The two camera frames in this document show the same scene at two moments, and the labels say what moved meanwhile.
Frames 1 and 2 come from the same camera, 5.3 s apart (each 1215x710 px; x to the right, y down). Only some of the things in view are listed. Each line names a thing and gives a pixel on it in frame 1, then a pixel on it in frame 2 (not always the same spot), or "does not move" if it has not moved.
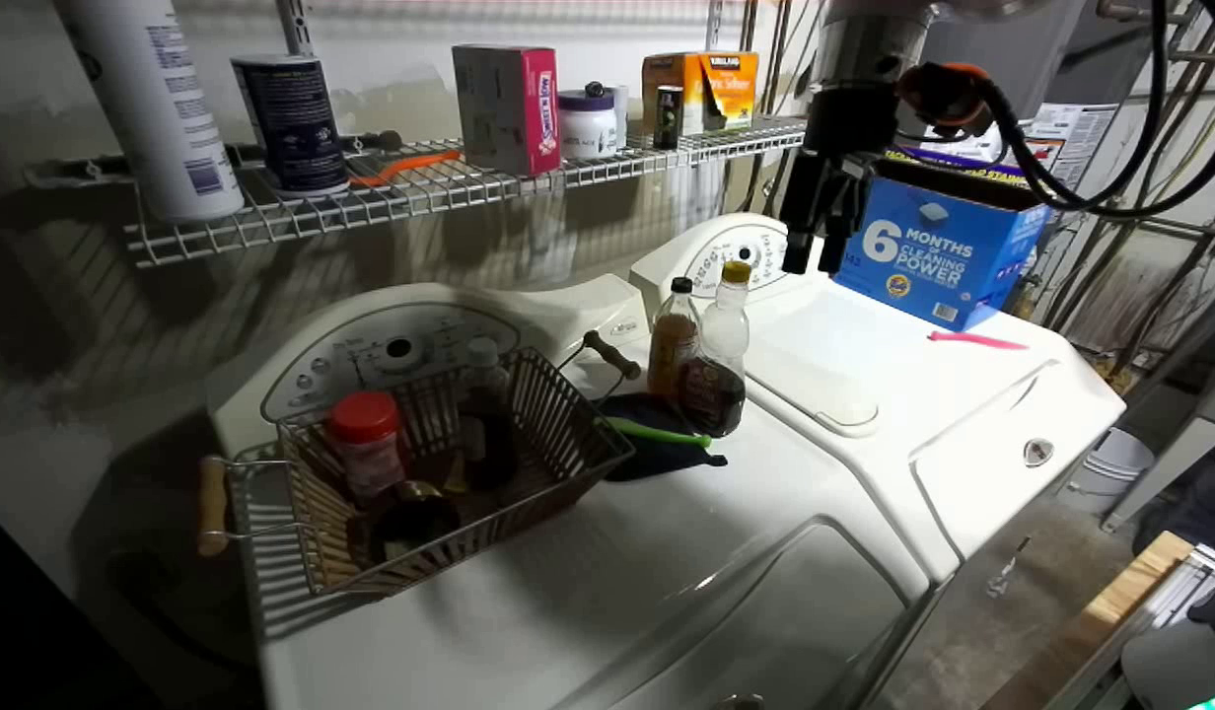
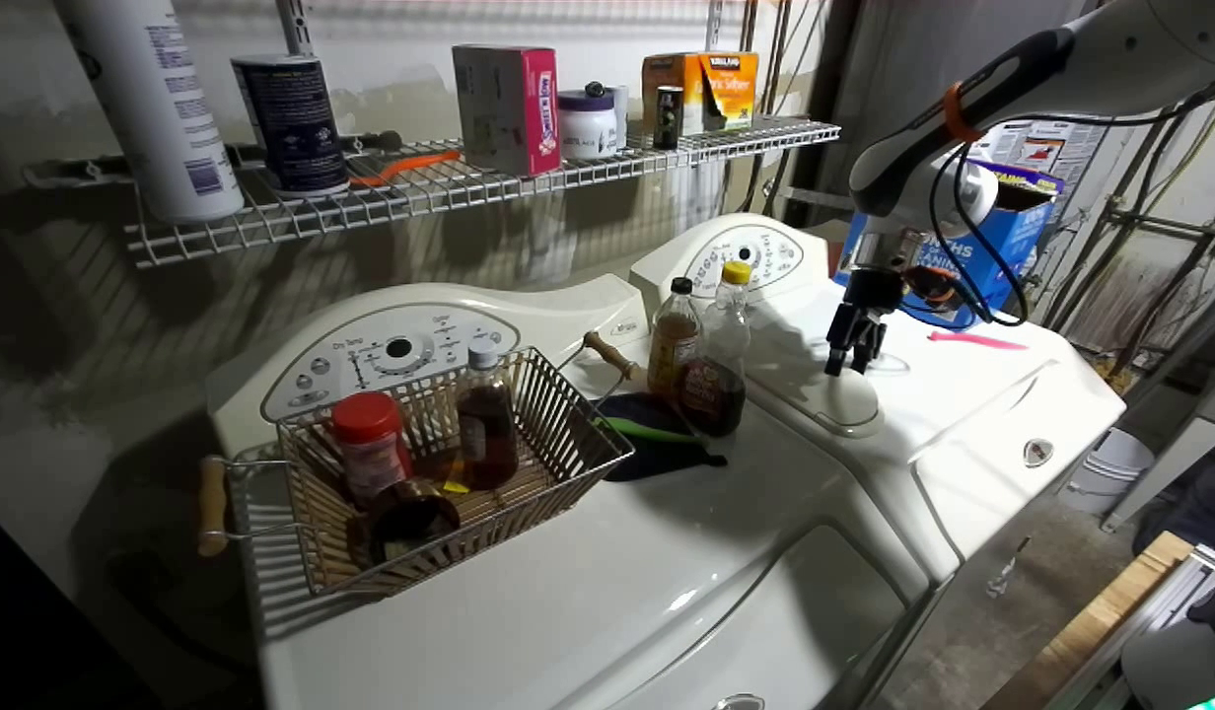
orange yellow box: [721, 88] does not move
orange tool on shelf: [412, 167] does not move
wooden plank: [1166, 555] does not move
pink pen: [980, 342] does not move
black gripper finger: [804, 205] to [838, 342]
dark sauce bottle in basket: [492, 447] does not move
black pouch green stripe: [662, 434] does not move
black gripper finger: [849, 181] to [865, 343]
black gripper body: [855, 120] to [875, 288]
